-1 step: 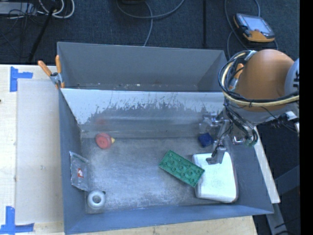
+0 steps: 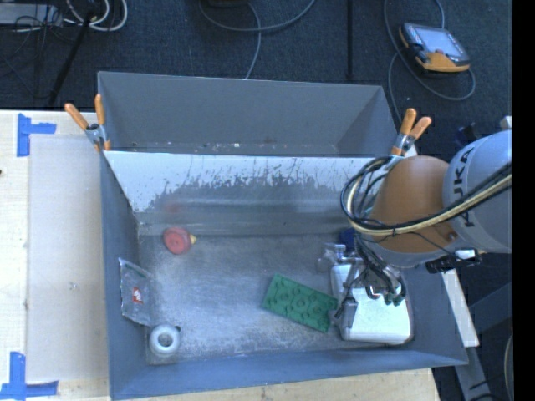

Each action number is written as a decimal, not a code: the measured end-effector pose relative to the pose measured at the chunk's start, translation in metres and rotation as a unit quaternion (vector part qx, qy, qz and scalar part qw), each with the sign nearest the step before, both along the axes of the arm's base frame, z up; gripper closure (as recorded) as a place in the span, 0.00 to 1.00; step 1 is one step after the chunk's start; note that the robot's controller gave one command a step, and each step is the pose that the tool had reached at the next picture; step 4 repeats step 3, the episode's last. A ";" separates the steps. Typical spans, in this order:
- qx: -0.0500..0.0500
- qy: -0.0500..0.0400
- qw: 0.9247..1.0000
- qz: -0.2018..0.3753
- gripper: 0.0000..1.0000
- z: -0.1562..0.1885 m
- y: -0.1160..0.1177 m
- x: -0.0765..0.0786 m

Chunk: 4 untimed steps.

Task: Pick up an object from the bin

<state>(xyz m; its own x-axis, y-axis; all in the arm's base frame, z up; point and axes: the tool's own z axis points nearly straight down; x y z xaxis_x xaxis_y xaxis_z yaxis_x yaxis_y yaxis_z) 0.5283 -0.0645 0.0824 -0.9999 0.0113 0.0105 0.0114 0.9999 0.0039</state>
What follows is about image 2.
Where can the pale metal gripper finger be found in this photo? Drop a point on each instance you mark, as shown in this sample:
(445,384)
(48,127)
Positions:
(331,257)
(348,311)

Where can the small blue object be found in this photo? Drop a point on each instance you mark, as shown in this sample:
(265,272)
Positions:
(346,237)

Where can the white box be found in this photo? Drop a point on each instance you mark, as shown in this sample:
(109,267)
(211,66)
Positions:
(380,322)

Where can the dark green flat block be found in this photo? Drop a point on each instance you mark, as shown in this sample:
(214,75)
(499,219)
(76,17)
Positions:
(299,303)

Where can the grey metal bin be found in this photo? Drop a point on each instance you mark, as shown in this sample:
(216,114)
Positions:
(234,290)

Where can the red round toy yellow tip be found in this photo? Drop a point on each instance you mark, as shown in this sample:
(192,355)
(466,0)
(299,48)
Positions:
(176,240)

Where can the white tape roll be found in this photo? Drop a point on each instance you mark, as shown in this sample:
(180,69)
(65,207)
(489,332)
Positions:
(164,340)

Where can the pale wood board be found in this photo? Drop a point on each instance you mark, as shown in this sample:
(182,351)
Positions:
(62,245)

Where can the black cylinder on white bracket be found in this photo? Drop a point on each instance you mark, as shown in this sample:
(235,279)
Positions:
(451,260)

